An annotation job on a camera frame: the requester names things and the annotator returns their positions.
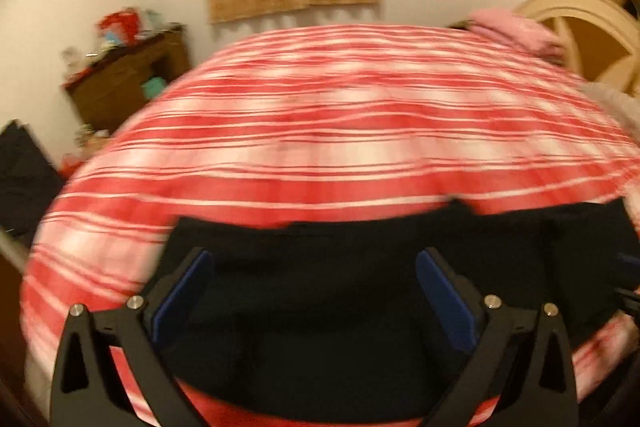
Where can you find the black fabric chair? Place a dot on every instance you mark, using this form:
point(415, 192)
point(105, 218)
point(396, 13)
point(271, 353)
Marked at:
point(25, 182)

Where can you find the black pants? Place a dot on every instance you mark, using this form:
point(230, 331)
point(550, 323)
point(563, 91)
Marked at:
point(320, 307)

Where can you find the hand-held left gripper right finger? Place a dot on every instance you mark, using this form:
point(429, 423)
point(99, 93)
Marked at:
point(445, 302)

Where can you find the cream and brown headboard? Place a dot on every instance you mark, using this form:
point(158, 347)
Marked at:
point(595, 52)

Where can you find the patterned shopping bag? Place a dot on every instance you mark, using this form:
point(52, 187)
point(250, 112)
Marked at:
point(91, 139)

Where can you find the red gift bag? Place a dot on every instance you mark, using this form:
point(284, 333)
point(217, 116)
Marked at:
point(120, 27)

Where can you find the bed with red plaid sheet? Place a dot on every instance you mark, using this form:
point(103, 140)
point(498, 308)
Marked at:
point(325, 132)

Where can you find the red plastic bag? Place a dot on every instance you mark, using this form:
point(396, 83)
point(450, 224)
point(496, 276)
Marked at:
point(71, 164)

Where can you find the brown wooden dresser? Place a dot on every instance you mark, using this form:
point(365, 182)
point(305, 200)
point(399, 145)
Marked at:
point(115, 92)

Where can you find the teal box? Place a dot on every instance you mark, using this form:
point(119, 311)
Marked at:
point(153, 88)

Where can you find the white and teal paper bag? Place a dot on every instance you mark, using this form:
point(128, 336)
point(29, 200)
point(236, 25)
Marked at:
point(152, 21)

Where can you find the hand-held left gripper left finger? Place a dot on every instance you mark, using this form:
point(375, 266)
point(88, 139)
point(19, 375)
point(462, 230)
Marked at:
point(182, 297)

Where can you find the pink pillow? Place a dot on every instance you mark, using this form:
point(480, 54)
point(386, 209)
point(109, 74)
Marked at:
point(520, 34)

